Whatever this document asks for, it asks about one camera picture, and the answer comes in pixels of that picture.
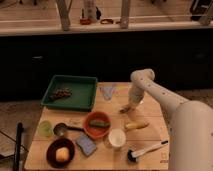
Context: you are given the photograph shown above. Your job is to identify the metal fork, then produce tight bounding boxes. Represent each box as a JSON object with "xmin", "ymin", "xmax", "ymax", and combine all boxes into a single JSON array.
[{"xmin": 119, "ymin": 105, "xmax": 131, "ymax": 114}]

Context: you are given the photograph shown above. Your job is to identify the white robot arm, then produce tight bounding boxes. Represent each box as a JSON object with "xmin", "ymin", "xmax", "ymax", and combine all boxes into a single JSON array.
[{"xmin": 129, "ymin": 69, "xmax": 213, "ymax": 171}]

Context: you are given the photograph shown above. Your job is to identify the light blue cloth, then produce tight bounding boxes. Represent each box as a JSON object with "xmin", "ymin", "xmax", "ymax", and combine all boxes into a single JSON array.
[{"xmin": 100, "ymin": 84, "xmax": 116, "ymax": 100}]

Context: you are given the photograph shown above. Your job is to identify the white cup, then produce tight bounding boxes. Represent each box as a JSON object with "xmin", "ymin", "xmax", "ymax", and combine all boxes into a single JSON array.
[{"xmin": 108, "ymin": 129, "xmax": 126, "ymax": 148}]

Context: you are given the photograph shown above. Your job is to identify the green cucumber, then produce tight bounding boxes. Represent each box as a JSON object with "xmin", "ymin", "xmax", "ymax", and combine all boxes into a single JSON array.
[{"xmin": 89, "ymin": 120, "xmax": 110, "ymax": 128}]

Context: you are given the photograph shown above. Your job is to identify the orange bowl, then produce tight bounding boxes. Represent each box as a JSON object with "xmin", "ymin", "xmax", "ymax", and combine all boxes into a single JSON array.
[{"xmin": 83, "ymin": 111, "xmax": 111, "ymax": 139}]

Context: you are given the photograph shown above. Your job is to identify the wooden table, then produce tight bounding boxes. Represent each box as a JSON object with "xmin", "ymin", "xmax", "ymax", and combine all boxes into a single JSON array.
[{"xmin": 25, "ymin": 83, "xmax": 169, "ymax": 171}]

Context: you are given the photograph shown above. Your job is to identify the green plastic tray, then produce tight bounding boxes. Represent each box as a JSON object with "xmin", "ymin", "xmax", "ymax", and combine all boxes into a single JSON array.
[{"xmin": 41, "ymin": 75, "xmax": 98, "ymax": 112}]

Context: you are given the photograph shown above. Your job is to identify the blue sponge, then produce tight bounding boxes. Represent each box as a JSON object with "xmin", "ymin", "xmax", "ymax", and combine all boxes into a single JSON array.
[{"xmin": 76, "ymin": 134, "xmax": 97, "ymax": 156}]

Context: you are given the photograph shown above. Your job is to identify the bunch of dark grapes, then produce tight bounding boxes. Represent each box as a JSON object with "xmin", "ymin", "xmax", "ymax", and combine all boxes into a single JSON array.
[{"xmin": 49, "ymin": 88, "xmax": 72, "ymax": 101}]

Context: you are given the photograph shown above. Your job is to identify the metal ladle spoon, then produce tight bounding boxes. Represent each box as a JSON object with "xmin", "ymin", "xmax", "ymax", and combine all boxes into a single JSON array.
[{"xmin": 53, "ymin": 123, "xmax": 84, "ymax": 136}]

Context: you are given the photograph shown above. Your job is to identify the yellow round fruit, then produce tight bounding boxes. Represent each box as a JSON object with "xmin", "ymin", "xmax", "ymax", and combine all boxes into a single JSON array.
[{"xmin": 56, "ymin": 147, "xmax": 69, "ymax": 162}]

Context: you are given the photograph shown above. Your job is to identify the dark brown bowl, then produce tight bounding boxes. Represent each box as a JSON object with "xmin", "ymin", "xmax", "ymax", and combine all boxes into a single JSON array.
[{"xmin": 46, "ymin": 138, "xmax": 75, "ymax": 168}]

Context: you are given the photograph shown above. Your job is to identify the green plastic cup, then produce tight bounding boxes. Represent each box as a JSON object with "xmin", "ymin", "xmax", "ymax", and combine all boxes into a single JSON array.
[{"xmin": 38, "ymin": 120, "xmax": 53, "ymax": 137}]

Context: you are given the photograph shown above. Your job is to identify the black pole stand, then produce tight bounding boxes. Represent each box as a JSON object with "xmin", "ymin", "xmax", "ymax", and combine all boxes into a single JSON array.
[{"xmin": 13, "ymin": 122, "xmax": 24, "ymax": 171}]

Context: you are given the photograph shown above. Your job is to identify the white handled dish brush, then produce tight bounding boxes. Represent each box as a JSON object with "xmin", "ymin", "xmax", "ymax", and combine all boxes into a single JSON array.
[{"xmin": 127, "ymin": 140, "xmax": 168, "ymax": 163}]

